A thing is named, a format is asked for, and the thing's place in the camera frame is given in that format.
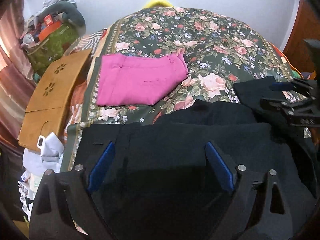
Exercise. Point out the brown wooden door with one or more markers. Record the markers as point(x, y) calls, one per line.
point(306, 26)

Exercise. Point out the yellow bed footboard arch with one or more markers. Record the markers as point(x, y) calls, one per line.
point(157, 3)

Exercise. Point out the small white smartwatch device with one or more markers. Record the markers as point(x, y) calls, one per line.
point(40, 141)

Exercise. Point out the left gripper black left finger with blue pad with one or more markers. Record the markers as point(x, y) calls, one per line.
point(63, 207)

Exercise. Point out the black pants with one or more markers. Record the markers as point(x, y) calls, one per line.
point(160, 184)

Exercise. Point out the grey plush pillow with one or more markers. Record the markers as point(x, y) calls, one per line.
point(69, 11)

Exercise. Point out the white folded cloth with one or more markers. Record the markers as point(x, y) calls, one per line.
point(49, 158)

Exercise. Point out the folded pink pants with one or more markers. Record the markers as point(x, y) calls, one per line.
point(131, 80)

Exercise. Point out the green fabric storage bag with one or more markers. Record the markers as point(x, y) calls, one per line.
point(51, 48)

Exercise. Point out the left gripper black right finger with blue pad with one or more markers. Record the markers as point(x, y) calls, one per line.
point(257, 209)

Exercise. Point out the striped blanket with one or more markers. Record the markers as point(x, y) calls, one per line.
point(85, 42)

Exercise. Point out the orange box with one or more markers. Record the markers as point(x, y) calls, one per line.
point(49, 29)

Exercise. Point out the floral bedspread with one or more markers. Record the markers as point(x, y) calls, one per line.
point(219, 51)

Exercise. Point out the pink satin curtain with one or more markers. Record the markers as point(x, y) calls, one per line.
point(17, 83)

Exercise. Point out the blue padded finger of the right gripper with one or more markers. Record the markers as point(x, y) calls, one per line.
point(307, 88)

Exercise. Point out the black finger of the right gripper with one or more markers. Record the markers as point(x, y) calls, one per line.
point(283, 106)

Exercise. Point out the wooden lap desk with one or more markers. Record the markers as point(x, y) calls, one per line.
point(47, 108)

